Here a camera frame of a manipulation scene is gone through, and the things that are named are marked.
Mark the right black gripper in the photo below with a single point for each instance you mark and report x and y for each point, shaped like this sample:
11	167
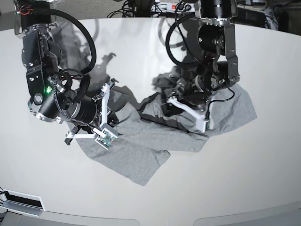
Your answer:
87	110

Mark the white power strip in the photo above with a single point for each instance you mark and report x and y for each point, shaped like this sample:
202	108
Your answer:
165	6

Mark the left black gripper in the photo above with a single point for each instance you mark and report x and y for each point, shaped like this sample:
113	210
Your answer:
188	93

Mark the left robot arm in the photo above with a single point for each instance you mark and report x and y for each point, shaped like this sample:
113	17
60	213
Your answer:
201	79

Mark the black power adapter brick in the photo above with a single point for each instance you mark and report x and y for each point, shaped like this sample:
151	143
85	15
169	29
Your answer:
250	17

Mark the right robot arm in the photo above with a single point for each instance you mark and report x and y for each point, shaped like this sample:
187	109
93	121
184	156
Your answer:
57	94

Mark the white slotted table bracket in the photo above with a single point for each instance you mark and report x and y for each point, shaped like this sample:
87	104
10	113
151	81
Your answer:
21	203

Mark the grey t-shirt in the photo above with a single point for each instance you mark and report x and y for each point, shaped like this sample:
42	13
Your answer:
147	136

